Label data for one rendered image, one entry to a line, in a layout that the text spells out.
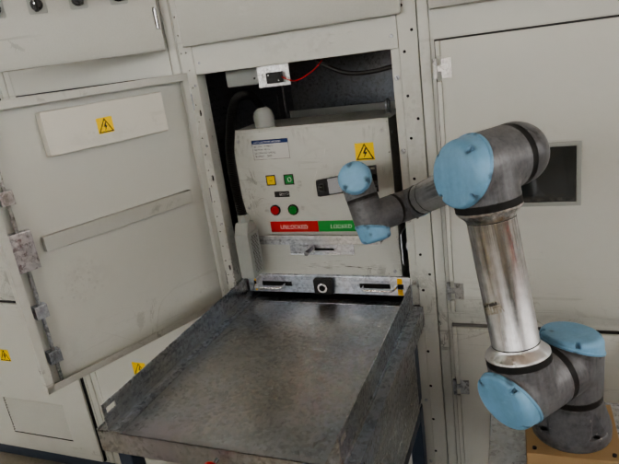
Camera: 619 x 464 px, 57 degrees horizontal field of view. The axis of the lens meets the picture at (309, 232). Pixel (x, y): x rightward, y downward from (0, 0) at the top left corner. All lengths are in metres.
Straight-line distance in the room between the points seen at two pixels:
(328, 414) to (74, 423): 1.60
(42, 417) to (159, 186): 1.41
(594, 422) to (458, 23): 0.93
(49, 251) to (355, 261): 0.85
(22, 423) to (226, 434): 1.76
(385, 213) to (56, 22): 1.05
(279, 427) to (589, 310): 0.85
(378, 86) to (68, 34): 1.16
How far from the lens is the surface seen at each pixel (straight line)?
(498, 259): 1.02
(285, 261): 1.82
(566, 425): 1.26
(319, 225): 1.73
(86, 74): 1.99
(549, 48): 1.47
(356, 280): 1.74
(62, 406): 2.69
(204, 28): 1.70
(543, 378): 1.10
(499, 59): 1.47
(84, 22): 1.79
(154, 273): 1.76
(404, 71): 1.52
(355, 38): 1.55
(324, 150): 1.66
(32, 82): 2.15
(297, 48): 1.60
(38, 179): 1.58
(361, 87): 2.37
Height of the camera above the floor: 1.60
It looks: 18 degrees down
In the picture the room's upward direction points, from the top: 8 degrees counter-clockwise
